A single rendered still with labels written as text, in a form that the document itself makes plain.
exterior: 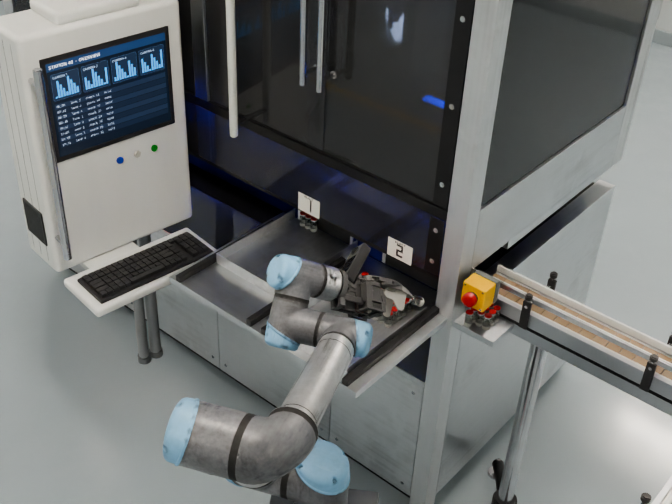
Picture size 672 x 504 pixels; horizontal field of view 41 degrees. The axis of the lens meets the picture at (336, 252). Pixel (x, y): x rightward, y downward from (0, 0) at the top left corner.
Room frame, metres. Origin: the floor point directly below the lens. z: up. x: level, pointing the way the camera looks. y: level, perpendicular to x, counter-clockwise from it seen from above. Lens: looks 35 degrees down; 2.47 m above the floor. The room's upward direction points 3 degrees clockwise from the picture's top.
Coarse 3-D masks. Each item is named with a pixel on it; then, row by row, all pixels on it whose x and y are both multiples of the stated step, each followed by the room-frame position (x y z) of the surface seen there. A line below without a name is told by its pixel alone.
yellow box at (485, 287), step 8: (480, 272) 1.96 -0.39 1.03; (472, 280) 1.92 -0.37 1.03; (480, 280) 1.92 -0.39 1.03; (488, 280) 1.93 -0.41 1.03; (496, 280) 1.93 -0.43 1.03; (464, 288) 1.91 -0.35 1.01; (472, 288) 1.90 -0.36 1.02; (480, 288) 1.89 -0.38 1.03; (488, 288) 1.89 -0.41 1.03; (496, 288) 1.92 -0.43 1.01; (480, 296) 1.88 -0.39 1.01; (488, 296) 1.89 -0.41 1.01; (496, 296) 1.93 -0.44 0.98; (480, 304) 1.88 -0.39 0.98; (488, 304) 1.90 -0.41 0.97
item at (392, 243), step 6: (390, 240) 2.08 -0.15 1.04; (396, 240) 2.07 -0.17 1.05; (390, 246) 2.08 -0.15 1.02; (396, 246) 2.07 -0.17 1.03; (408, 246) 2.04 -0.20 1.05; (390, 252) 2.08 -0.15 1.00; (408, 252) 2.04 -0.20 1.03; (396, 258) 2.06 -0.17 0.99; (402, 258) 2.05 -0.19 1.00; (408, 258) 2.04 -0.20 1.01; (408, 264) 2.04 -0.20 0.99
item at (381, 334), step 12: (312, 300) 1.97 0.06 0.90; (324, 300) 1.99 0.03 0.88; (336, 312) 1.94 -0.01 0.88; (408, 312) 1.96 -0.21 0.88; (420, 312) 1.92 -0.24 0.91; (372, 324) 1.90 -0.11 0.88; (396, 324) 1.90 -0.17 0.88; (408, 324) 1.88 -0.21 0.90; (372, 336) 1.85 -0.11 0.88; (384, 336) 1.85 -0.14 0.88; (300, 348) 1.79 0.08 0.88; (312, 348) 1.76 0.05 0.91; (372, 348) 1.76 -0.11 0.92; (360, 360) 1.73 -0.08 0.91; (348, 372) 1.69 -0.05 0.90
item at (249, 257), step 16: (272, 224) 2.33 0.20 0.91; (288, 224) 2.37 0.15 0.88; (240, 240) 2.22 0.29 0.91; (256, 240) 2.27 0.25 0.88; (272, 240) 2.28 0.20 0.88; (288, 240) 2.28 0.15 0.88; (304, 240) 2.29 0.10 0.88; (320, 240) 2.29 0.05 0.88; (336, 240) 2.29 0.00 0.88; (224, 256) 2.17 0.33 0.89; (240, 256) 2.19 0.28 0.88; (256, 256) 2.19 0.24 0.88; (272, 256) 2.19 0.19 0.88; (304, 256) 2.20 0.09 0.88; (320, 256) 2.21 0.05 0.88; (336, 256) 2.18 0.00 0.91; (240, 272) 2.09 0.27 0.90; (256, 272) 2.11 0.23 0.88; (272, 288) 2.01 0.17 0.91
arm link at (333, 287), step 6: (330, 270) 1.54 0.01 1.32; (336, 270) 1.55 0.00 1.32; (330, 276) 1.53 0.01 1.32; (336, 276) 1.53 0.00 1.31; (330, 282) 1.52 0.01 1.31; (336, 282) 1.52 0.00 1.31; (342, 282) 1.54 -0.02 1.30; (330, 288) 1.51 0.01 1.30; (336, 288) 1.52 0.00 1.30; (324, 294) 1.51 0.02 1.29; (330, 294) 1.51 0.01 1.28; (336, 294) 1.52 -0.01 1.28; (330, 300) 1.52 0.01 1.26
